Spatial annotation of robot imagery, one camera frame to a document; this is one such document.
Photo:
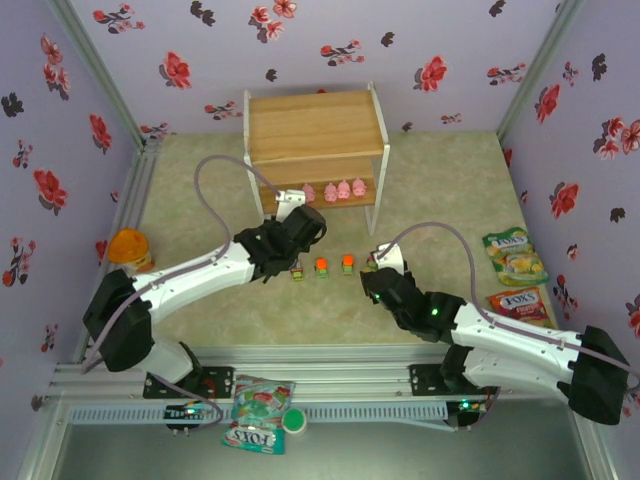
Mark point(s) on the green marbled table mat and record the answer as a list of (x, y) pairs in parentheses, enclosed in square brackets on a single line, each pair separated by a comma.
[(175, 175)]

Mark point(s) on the wooden shelf with white frame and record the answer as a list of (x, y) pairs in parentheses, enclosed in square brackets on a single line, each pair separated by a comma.
[(310, 130)]

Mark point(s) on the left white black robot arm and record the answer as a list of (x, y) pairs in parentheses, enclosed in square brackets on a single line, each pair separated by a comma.
[(200, 280)]

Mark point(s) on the green round lid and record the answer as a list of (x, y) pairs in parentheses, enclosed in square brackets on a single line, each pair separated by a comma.
[(294, 421)]

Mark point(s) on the pink toy pig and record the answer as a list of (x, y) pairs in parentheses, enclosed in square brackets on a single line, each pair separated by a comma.
[(344, 190), (358, 188), (330, 193), (309, 192)]

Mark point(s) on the yellow green Fox's candy bag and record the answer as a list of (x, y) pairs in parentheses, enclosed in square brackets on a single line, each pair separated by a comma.
[(507, 242)]

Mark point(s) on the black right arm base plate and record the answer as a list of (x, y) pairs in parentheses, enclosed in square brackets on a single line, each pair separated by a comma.
[(425, 380)]

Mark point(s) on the aluminium corner post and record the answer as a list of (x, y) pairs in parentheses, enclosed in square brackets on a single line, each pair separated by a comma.
[(96, 65), (539, 65)]

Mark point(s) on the pink top toy truck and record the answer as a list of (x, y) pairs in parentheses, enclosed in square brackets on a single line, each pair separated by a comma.
[(370, 261)]

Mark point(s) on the aluminium side rail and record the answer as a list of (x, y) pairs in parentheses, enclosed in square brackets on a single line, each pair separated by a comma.
[(132, 200)]

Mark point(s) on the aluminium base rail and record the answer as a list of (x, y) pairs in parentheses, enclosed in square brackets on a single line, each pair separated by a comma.
[(325, 370)]

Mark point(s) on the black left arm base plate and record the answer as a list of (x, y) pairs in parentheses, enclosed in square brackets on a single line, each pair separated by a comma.
[(220, 382)]

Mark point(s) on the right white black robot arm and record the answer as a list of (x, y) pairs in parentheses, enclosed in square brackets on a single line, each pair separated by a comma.
[(510, 332)]

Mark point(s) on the red Fox's candy bag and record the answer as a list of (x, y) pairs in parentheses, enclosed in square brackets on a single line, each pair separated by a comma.
[(520, 302)]

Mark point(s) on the teal Fox's candy bag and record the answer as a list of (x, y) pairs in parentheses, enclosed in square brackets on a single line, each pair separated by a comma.
[(260, 400)]

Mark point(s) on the grey top toy truck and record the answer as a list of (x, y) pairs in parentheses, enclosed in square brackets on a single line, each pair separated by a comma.
[(298, 274)]

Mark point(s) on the orange top toy truck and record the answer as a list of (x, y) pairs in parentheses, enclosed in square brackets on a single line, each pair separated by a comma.
[(321, 268), (347, 265)]

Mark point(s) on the orange lidded plastic jar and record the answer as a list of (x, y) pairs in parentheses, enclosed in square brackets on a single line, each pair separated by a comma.
[(129, 247)]

